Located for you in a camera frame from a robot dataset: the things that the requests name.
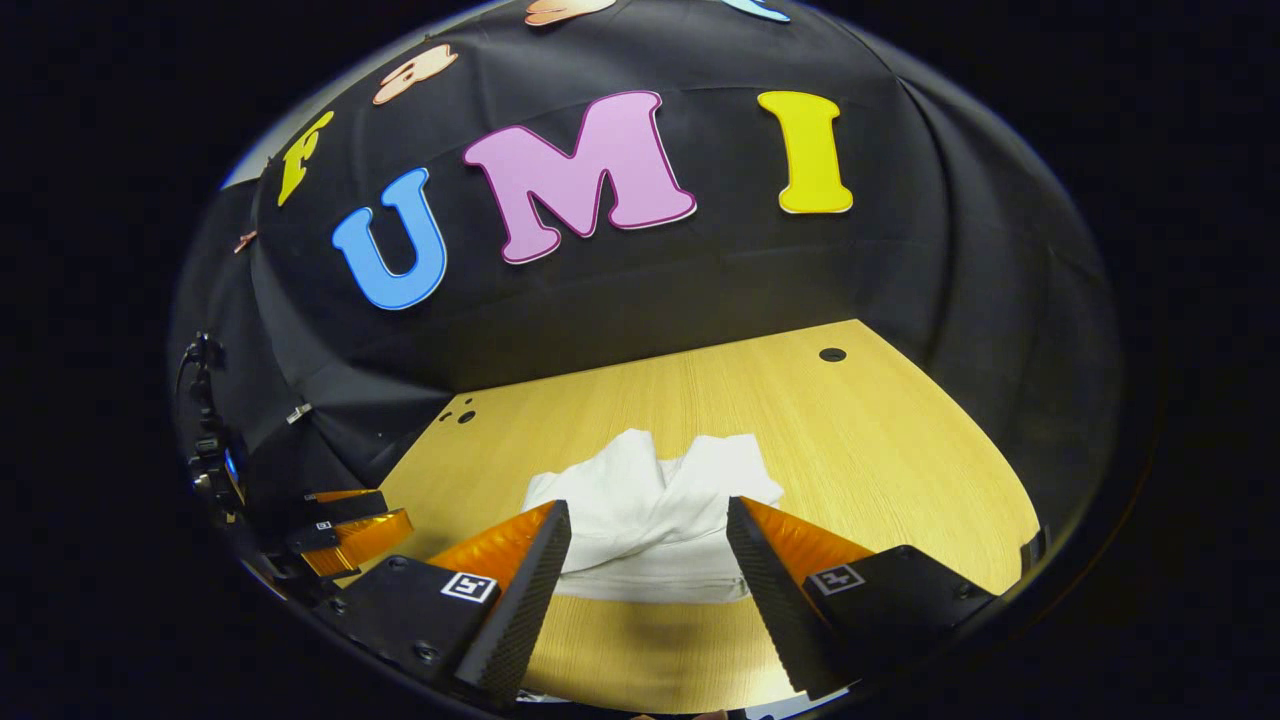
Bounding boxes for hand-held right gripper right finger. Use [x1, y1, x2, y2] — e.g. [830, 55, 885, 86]
[725, 497, 1001, 701]

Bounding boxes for black backdrop cloth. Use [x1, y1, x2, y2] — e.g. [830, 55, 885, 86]
[170, 0, 1121, 541]

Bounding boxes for white jeans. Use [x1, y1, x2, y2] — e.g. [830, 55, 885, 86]
[522, 428, 786, 604]

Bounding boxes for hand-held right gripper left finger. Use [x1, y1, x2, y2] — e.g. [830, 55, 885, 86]
[315, 500, 573, 711]

